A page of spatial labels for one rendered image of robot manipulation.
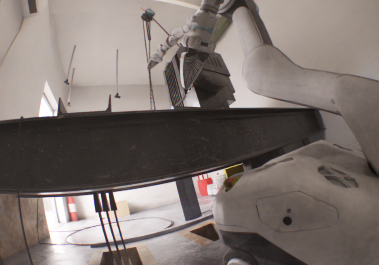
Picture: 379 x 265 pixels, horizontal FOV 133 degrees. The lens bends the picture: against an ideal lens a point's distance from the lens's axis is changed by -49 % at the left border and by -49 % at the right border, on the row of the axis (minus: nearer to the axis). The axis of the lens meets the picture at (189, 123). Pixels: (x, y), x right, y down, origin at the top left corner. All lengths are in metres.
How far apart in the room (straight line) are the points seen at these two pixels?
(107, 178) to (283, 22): 2.31
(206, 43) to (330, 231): 0.52
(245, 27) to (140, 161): 0.62
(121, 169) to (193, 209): 1.22
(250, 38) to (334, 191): 0.52
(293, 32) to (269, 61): 1.73
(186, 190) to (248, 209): 1.37
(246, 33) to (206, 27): 0.19
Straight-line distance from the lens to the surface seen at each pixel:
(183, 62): 0.50
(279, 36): 2.28
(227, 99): 1.56
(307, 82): 0.43
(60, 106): 0.63
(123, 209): 2.95
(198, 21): 0.51
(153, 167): 0.60
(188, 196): 1.68
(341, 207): 0.28
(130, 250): 1.24
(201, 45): 0.49
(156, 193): 3.40
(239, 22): 0.68
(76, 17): 2.96
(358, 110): 0.40
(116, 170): 0.59
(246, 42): 0.62
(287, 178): 0.29
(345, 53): 1.93
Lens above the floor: 0.39
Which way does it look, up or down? 20 degrees up
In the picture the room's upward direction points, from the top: 15 degrees counter-clockwise
